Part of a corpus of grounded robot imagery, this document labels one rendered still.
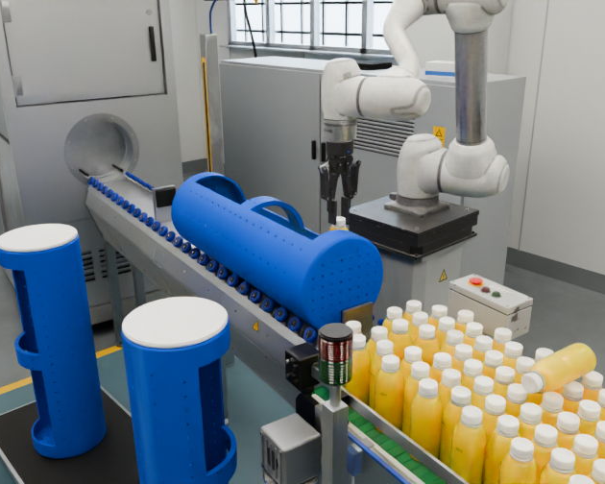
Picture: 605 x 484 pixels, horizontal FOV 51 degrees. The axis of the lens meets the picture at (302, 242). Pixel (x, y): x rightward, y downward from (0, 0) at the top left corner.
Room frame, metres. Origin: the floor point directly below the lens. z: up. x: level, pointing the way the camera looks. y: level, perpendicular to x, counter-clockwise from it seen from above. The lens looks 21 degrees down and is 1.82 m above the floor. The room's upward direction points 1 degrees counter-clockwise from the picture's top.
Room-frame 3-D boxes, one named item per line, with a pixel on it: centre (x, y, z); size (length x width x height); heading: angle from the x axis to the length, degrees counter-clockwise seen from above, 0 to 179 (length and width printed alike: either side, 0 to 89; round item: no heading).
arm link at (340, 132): (1.71, -0.11, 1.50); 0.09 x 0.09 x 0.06
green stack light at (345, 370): (1.03, -0.06, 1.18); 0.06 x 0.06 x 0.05
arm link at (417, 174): (2.27, -0.44, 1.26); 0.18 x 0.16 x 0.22; 57
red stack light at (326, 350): (1.03, -0.06, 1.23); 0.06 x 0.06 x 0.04
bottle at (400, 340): (1.40, -0.24, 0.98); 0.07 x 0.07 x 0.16
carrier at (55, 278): (2.17, 0.97, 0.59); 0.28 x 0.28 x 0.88
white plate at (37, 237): (2.17, 0.97, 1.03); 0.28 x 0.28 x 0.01
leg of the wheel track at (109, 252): (3.19, 1.04, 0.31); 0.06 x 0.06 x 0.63; 34
